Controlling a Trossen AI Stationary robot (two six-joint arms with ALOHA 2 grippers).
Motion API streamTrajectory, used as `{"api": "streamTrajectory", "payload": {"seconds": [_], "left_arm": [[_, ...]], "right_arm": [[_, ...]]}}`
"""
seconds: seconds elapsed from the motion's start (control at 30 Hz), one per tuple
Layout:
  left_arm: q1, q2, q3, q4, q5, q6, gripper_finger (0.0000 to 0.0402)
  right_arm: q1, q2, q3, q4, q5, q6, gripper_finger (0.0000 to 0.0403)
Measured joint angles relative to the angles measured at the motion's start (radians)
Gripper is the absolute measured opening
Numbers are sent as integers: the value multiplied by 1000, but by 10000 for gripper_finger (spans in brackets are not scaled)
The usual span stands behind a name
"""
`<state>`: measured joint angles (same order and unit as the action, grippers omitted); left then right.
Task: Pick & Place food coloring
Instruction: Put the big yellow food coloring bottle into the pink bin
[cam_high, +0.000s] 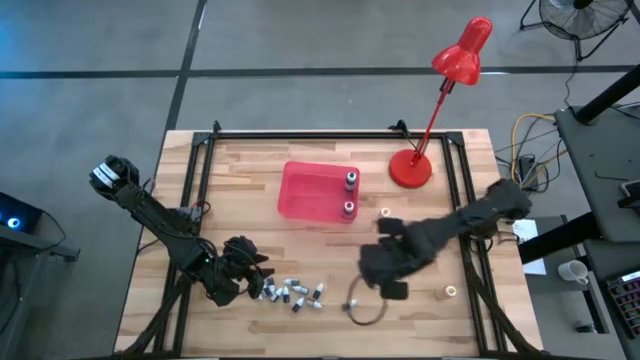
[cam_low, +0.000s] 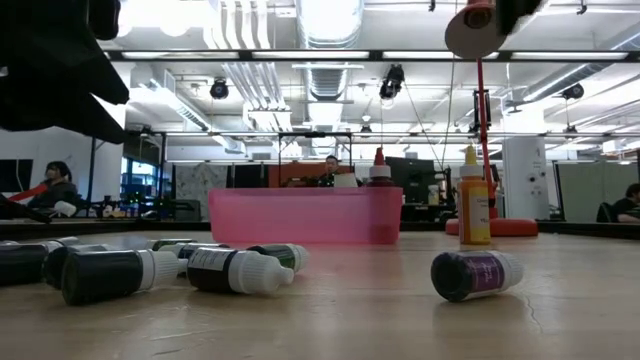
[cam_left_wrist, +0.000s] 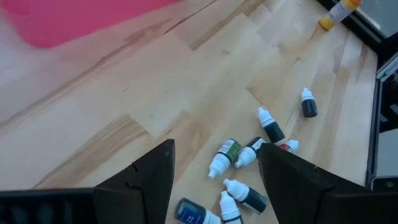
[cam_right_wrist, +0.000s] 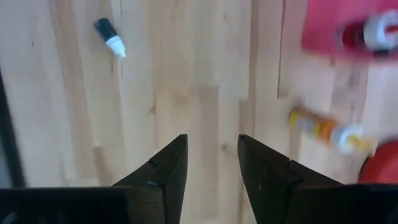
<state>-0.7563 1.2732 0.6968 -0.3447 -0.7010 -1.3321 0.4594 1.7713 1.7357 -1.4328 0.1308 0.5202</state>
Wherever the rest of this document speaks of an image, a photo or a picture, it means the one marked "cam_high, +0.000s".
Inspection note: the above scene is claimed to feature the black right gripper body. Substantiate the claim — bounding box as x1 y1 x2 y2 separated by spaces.
359 229 436 289

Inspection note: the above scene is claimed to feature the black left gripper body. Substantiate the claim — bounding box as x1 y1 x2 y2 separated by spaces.
222 235 270 281

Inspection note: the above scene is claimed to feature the red desk lamp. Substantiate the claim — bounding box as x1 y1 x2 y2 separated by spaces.
387 15 494 190

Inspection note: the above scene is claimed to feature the pink translucent plastic bin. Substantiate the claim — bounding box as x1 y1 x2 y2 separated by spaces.
276 160 362 225

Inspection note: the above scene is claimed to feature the white paper sheet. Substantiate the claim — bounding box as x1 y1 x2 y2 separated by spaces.
511 217 549 277

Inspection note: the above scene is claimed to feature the black power strip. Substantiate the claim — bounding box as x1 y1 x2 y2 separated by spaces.
516 154 540 177

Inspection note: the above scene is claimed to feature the white mug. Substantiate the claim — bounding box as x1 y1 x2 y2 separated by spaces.
556 258 591 287

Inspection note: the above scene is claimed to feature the black equipment stand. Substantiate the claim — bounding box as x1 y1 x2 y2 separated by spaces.
0 224 82 360

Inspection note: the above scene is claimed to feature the black device with blue light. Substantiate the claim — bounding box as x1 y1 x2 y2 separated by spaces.
0 191 44 235

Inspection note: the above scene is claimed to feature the dark grey side desk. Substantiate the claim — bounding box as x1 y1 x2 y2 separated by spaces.
553 104 640 246

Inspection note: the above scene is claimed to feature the computer keyboard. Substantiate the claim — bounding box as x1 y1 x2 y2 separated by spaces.
604 269 640 342

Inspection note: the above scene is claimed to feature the black pole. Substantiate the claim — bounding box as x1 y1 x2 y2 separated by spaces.
574 63 640 125

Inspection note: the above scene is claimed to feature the black floor fan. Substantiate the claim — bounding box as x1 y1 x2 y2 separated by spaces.
518 0 635 62

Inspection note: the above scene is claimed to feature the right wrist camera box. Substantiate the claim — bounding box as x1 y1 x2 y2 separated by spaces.
379 279 410 302

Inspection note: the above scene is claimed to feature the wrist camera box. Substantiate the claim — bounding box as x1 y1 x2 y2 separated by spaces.
379 279 410 302
205 276 242 308

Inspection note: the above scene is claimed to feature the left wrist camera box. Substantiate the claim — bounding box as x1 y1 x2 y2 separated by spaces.
205 276 242 308

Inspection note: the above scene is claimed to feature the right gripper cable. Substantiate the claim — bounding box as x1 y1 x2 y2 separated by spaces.
342 273 390 327

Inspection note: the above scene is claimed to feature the black lamp cord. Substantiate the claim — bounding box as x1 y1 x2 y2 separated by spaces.
388 118 419 151

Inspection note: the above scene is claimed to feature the black aluminium table frame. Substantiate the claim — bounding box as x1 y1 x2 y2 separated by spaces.
119 119 544 359

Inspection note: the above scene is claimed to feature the yellow cable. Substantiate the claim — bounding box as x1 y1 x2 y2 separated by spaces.
510 112 569 186

